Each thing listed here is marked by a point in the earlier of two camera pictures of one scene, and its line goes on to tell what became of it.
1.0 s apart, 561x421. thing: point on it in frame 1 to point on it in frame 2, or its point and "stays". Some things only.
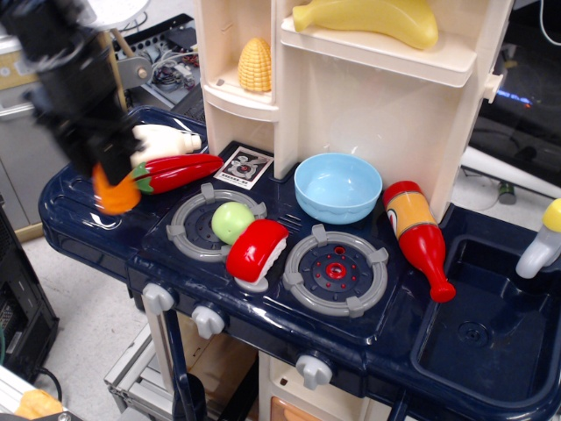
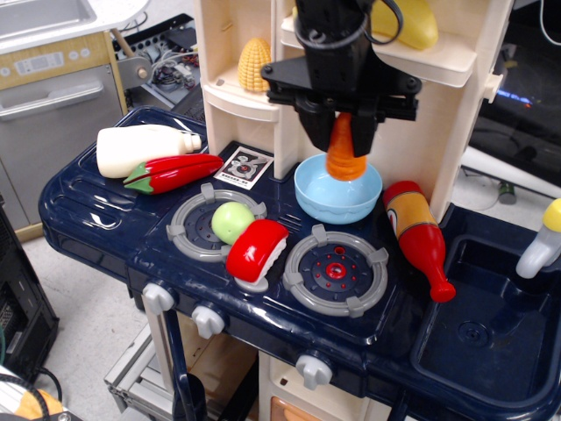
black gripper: x=79 y=103 to x=348 y=78
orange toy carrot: x=117 y=198 to x=341 y=161
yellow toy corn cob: x=254 y=66 stays
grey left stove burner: x=193 y=231 stays
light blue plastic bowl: x=337 y=188 stays
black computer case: x=28 y=328 stays
